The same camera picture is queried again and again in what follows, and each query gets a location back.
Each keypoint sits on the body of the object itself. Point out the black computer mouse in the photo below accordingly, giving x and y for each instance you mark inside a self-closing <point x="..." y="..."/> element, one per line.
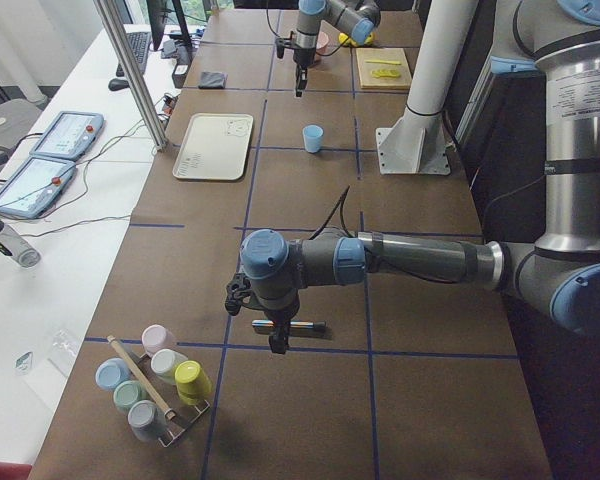
<point x="117" y="84"/>

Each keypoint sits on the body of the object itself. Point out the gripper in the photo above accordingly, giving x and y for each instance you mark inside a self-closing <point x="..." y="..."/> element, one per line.
<point x="300" y="56"/>
<point x="278" y="315"/>

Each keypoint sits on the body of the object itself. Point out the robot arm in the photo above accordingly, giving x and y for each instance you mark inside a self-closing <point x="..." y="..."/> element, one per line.
<point x="558" y="274"/>
<point x="357" y="22"/>

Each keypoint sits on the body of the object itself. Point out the white cup on rack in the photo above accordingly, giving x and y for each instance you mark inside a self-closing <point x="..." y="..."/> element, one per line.
<point x="164" y="364"/>

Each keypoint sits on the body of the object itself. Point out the wooden cutting board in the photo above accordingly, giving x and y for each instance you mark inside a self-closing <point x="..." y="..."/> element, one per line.
<point x="365" y="79"/>

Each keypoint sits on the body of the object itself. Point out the light blue cup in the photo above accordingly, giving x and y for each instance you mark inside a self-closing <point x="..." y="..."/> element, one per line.
<point x="312" y="138"/>

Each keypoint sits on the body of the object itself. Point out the grey folded cloth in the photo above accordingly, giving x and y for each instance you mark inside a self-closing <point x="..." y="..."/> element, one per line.
<point x="212" y="80"/>

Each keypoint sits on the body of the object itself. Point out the wire cup rack wooden handle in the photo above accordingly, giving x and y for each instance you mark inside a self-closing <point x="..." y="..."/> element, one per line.
<point x="179" y="416"/>

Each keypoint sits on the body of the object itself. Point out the white camera pole mount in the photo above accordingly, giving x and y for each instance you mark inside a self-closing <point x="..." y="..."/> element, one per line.
<point x="415" y="144"/>

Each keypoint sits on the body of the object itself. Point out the clear plastic bag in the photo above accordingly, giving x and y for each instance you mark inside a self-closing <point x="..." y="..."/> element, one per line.
<point x="63" y="351"/>

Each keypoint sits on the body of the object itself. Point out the yellow lemons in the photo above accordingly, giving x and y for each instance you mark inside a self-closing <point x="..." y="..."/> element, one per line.
<point x="347" y="41"/>

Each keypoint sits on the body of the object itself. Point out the pink bowl of ice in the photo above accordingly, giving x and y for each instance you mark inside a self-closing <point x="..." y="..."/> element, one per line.
<point x="321" y="45"/>

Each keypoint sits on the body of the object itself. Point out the blue cup on rack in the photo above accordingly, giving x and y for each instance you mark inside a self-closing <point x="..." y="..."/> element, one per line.
<point x="111" y="373"/>

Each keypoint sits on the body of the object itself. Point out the aluminium frame post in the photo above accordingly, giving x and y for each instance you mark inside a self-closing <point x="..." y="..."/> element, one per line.
<point x="117" y="35"/>

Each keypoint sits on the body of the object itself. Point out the yellow cup on rack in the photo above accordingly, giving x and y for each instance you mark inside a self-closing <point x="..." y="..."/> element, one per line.
<point x="192" y="383"/>

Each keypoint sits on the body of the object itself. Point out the clear plastic bottle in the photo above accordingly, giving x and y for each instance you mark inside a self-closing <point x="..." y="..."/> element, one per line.
<point x="14" y="246"/>

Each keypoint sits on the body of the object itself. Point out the cream bear tray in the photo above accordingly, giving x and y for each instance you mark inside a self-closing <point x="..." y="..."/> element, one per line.
<point x="214" y="148"/>

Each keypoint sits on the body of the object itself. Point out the yellow knife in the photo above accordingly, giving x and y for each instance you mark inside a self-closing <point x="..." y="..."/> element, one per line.
<point x="384" y="62"/>

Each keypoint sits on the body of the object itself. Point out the metal muddler tool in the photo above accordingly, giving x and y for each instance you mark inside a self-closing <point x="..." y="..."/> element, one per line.
<point x="295" y="328"/>

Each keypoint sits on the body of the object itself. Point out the green cup on rack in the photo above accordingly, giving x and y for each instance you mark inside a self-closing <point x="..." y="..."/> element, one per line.
<point x="127" y="394"/>

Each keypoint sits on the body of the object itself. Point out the grey cup on rack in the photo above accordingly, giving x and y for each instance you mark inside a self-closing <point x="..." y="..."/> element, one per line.
<point x="147" y="421"/>

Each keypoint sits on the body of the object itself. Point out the lower teach pendant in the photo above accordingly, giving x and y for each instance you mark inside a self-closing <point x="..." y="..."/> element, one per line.
<point x="35" y="186"/>

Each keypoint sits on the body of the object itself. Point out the upper teach pendant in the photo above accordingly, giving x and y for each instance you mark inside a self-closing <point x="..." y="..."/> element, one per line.
<point x="70" y="135"/>

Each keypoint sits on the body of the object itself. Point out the lemon slices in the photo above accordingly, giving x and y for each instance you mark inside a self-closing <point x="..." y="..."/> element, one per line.
<point x="385" y="73"/>

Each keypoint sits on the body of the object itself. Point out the teach pendant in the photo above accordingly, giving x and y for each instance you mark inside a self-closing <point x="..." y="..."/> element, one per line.
<point x="35" y="186"/>
<point x="70" y="135"/>

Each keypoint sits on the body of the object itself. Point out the pink cup on rack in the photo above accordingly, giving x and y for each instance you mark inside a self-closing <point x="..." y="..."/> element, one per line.
<point x="157" y="337"/>

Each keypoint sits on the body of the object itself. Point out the black keyboard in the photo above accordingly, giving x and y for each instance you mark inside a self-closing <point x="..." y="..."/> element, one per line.
<point x="140" y="43"/>

